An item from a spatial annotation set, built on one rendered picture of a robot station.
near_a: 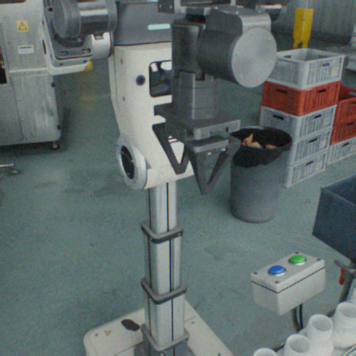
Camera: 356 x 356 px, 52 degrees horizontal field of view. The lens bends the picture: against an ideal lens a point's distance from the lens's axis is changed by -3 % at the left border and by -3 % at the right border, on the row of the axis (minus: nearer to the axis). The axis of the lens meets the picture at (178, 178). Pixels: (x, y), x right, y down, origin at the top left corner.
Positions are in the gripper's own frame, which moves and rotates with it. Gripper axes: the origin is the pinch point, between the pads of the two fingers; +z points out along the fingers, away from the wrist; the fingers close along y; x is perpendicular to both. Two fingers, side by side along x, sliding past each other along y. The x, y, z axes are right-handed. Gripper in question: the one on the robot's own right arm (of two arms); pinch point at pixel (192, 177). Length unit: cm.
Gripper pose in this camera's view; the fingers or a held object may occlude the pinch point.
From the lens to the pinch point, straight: 50.2
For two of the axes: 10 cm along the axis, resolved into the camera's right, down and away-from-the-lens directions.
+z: -0.1, 8.8, 4.7
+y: 5.2, 4.0, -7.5
